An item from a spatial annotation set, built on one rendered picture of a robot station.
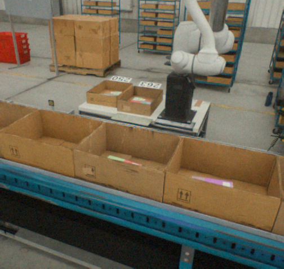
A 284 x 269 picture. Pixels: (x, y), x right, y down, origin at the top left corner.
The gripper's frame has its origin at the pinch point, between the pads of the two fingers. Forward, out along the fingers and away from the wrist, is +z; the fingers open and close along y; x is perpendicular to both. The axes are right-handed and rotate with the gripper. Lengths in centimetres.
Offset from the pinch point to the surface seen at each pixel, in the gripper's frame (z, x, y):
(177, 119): 24.3, 20.1, -15.1
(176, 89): 12.8, 9.9, 1.7
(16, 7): 231, 201, 380
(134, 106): 18.4, 44.2, 9.5
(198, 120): 29.7, 7.3, -23.0
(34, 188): -74, 86, -32
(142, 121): 13.0, 42.9, -6.4
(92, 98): 23, 74, 35
